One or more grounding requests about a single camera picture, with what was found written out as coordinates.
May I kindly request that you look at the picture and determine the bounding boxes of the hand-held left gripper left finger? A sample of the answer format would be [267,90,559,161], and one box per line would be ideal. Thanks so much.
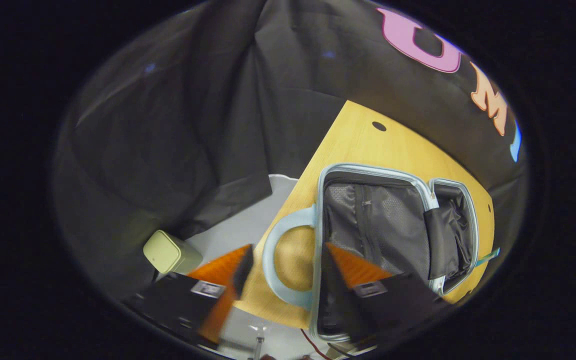
[123,244,255,351]

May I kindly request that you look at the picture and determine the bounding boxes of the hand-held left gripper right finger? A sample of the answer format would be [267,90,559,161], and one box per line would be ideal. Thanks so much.
[321,242,450,351]

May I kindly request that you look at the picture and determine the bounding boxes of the pale blue suitcase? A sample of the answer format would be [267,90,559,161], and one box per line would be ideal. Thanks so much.
[262,163,480,344]

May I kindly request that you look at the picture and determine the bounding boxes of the pale green waste bin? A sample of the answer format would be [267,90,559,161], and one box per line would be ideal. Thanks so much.
[143,230,204,275]

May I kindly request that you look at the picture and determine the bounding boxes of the black backdrop cloth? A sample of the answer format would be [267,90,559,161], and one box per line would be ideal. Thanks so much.
[53,0,529,301]

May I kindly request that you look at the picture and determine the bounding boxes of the red cable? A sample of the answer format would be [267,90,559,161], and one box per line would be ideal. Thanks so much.
[300,328,334,360]

